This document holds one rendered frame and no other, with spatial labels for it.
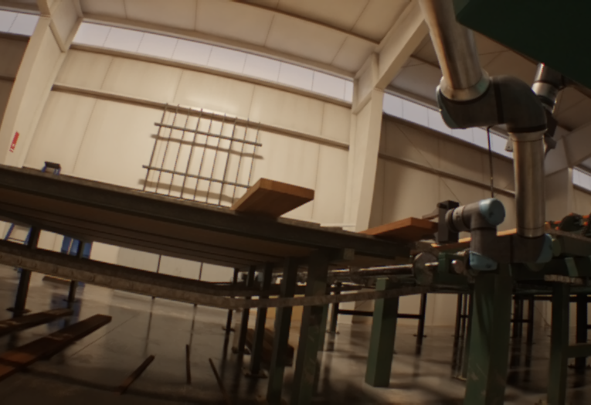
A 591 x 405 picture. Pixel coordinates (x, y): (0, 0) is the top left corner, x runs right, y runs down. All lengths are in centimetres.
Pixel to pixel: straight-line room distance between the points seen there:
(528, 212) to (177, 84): 812
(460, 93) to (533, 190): 30
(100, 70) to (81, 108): 108
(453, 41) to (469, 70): 9
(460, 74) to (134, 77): 826
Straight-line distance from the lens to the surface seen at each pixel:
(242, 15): 852
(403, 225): 115
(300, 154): 809
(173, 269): 664
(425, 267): 145
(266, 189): 87
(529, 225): 93
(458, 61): 74
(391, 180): 893
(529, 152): 87
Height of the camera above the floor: 61
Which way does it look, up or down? 15 degrees up
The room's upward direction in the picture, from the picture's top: 8 degrees clockwise
